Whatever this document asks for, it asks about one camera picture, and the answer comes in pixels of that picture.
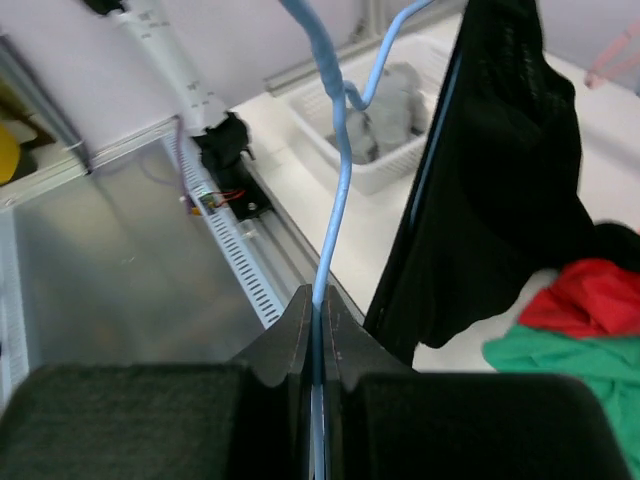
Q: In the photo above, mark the white plastic basket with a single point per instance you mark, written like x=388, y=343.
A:
x=311, y=110

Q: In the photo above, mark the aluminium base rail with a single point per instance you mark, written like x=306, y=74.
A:
x=275, y=238

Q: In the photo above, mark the red tank top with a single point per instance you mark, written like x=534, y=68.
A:
x=589, y=298

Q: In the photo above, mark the blue hanger with black top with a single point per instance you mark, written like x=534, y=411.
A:
x=340, y=93

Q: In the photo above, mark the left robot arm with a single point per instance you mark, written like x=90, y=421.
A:
x=220, y=134

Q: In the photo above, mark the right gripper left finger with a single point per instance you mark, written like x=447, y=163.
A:
x=247, y=418

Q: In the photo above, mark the pink wire hanger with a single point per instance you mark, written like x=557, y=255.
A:
x=618, y=58

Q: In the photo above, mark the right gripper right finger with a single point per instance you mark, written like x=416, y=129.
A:
x=383, y=420

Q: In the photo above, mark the grey tank top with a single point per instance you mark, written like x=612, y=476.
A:
x=396, y=115

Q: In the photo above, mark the green tank top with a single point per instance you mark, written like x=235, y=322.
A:
x=609, y=366

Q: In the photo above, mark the white slotted cable duct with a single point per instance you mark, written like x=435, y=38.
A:
x=224, y=227

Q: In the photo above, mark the black tank top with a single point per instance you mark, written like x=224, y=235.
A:
x=495, y=197

